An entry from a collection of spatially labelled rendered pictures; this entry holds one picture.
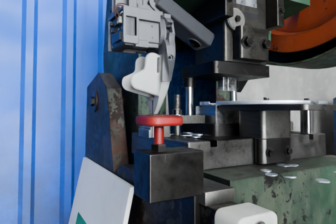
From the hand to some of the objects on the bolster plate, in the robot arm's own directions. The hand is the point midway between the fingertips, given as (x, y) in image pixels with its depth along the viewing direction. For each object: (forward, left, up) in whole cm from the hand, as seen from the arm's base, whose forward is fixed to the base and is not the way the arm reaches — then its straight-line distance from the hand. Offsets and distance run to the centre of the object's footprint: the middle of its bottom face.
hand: (158, 105), depth 46 cm
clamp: (+25, -13, -7) cm, 29 cm away
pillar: (+32, -21, -4) cm, 39 cm away
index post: (+17, -49, -7) cm, 52 cm away
